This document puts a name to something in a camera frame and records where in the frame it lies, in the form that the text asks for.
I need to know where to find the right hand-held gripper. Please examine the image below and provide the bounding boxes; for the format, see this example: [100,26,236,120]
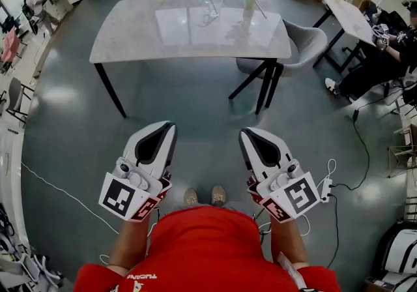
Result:
[239,126,321,223]

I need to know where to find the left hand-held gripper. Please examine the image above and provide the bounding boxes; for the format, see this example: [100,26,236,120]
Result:
[98,120,179,222]

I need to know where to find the clear glass cup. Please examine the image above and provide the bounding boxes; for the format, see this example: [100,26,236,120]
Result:
[203,0,224,19]

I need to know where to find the person's left forearm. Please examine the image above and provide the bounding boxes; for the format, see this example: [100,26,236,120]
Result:
[108,217,156,278]

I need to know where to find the person's right forearm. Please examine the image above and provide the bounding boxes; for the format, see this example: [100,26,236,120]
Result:
[267,217,309,267]

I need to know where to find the person's right beige shoe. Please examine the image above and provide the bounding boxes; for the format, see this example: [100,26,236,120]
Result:
[211,185,227,206]

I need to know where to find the person's beige shoe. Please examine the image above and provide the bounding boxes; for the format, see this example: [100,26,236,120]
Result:
[211,185,227,206]
[183,188,199,207]

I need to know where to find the person's left beige shoe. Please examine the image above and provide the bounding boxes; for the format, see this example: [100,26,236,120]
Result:
[183,188,199,207]

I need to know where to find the white power strip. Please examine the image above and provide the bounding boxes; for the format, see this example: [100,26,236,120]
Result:
[319,177,334,204]

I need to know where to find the person's red shirt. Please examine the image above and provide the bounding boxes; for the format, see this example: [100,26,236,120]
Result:
[73,205,342,292]

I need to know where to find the grey shell chair black legs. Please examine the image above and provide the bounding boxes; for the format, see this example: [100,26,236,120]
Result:
[228,19,328,116]

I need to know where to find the grey marble table black legs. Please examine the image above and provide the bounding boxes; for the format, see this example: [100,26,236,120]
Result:
[89,0,293,119]

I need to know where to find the wooden rack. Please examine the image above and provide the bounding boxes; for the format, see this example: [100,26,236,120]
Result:
[387,123,417,179]

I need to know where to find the thin white stick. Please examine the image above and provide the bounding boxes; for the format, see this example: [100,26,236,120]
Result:
[254,0,268,20]

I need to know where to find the tall white appliance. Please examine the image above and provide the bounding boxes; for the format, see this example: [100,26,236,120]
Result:
[0,122,27,250]

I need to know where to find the white table black legs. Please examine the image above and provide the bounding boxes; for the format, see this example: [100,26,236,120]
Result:
[311,0,384,74]

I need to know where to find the pink cloth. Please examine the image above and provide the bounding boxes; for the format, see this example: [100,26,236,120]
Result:
[1,27,21,63]

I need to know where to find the white floor cable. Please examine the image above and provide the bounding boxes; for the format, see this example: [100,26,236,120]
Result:
[20,162,121,235]

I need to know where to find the black power cable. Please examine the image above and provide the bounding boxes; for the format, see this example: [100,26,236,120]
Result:
[331,108,371,191]
[325,193,340,270]

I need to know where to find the white tag strap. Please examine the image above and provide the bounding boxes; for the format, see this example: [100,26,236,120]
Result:
[276,251,309,290]

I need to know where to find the grey chair black frame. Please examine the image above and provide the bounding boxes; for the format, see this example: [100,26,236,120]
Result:
[0,76,35,126]

